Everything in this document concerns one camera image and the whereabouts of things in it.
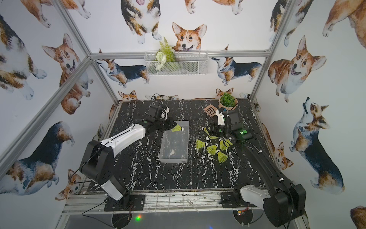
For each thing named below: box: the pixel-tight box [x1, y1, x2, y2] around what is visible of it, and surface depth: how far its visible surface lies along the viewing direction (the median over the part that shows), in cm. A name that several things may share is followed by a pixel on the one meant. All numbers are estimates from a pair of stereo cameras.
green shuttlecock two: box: [195, 139, 209, 150], surface depth 95 cm
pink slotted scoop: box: [203, 104, 218, 117], surface depth 116 cm
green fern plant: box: [155, 36, 177, 72], surface depth 84 cm
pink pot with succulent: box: [218, 92, 239, 111], surface depth 105 cm
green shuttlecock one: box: [171, 124, 184, 132], surface depth 93 cm
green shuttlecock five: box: [216, 149, 229, 164], surface depth 90 cm
